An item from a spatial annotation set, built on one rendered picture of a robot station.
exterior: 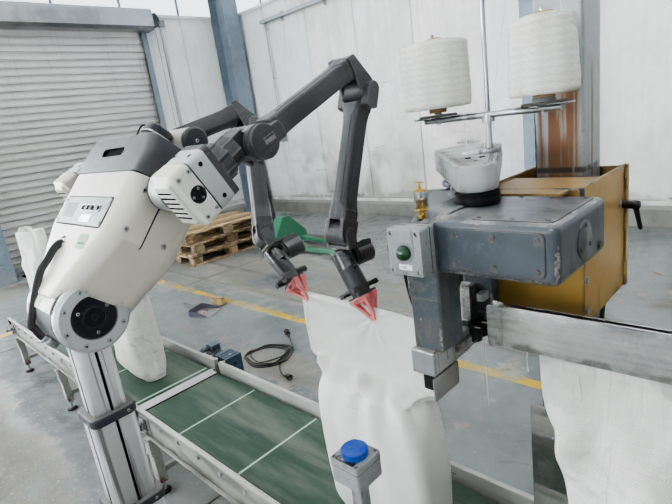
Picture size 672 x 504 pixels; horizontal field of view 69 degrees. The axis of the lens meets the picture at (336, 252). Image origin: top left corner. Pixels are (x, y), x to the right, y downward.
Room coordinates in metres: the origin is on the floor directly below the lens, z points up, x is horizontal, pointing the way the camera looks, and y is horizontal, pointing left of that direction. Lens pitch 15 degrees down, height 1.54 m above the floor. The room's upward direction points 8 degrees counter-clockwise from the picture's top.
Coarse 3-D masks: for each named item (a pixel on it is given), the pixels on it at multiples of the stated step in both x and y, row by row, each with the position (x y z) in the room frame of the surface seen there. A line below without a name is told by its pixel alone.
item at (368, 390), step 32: (320, 320) 1.38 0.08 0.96; (352, 320) 1.27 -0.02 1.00; (384, 320) 1.18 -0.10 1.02; (320, 352) 1.40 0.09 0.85; (352, 352) 1.28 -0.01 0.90; (384, 352) 1.19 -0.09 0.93; (320, 384) 1.33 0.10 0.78; (352, 384) 1.23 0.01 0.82; (384, 384) 1.18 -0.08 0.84; (416, 384) 1.11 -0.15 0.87; (352, 416) 1.20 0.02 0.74; (384, 416) 1.13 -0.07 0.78; (416, 416) 1.09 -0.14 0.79; (384, 448) 1.12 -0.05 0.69; (416, 448) 1.07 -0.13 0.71; (384, 480) 1.12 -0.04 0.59; (416, 480) 1.07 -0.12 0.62; (448, 480) 1.12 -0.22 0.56
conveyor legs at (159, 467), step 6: (150, 444) 1.92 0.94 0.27; (156, 450) 1.93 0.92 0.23; (150, 456) 1.94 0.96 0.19; (156, 456) 1.93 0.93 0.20; (156, 462) 1.92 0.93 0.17; (162, 462) 1.94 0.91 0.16; (168, 462) 1.98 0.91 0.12; (174, 462) 1.99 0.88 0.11; (156, 468) 1.92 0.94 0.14; (162, 468) 1.93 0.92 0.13; (168, 468) 1.96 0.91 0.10; (156, 474) 1.93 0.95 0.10; (162, 474) 1.93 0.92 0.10; (162, 480) 1.93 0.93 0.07; (168, 486) 1.96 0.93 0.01; (168, 492) 1.93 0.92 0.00
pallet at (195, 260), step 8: (248, 232) 7.03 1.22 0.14; (224, 240) 6.72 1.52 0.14; (248, 240) 6.98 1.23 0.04; (224, 248) 6.71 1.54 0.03; (232, 248) 6.41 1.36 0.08; (248, 248) 6.57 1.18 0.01; (176, 256) 6.35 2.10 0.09; (184, 256) 6.18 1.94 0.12; (192, 256) 6.02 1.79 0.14; (200, 256) 6.09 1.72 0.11; (224, 256) 6.31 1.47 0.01; (192, 264) 6.04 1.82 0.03; (200, 264) 6.08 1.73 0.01
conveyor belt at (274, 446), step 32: (224, 384) 2.16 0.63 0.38; (160, 416) 1.96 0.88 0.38; (192, 416) 1.92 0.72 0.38; (224, 416) 1.88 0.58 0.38; (256, 416) 1.85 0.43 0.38; (288, 416) 1.81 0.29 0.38; (224, 448) 1.66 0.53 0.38; (256, 448) 1.63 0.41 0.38; (288, 448) 1.60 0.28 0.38; (320, 448) 1.58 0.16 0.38; (256, 480) 1.45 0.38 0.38; (288, 480) 1.43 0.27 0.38; (320, 480) 1.41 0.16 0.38
